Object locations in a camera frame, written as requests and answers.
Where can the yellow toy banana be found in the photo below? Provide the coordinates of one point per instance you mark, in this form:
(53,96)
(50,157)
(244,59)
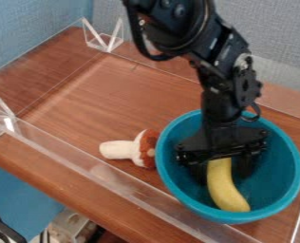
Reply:
(224,192)

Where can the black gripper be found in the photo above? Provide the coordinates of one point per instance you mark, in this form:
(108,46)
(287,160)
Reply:
(223,138)

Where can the blue plastic bowl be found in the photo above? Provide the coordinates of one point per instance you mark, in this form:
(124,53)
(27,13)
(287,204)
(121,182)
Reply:
(269,189)

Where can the clear acrylic back barrier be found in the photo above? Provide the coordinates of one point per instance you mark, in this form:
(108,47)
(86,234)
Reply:
(280,78)

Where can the plush toy mushroom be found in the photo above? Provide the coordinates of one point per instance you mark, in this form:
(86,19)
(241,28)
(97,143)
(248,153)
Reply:
(138,150)

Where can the clear acrylic barrier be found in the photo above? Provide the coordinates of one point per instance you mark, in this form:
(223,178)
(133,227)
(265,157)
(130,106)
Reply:
(280,78)
(132,208)

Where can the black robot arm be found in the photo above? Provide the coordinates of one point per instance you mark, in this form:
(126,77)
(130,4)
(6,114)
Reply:
(185,28)

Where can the clear acrylic corner bracket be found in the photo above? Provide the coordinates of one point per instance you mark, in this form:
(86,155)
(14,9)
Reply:
(102,41)

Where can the clear acrylic front barrier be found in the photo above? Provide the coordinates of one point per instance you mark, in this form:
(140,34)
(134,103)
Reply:
(132,208)

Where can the grey metal frame below table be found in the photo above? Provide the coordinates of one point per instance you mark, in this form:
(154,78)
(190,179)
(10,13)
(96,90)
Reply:
(69,228)

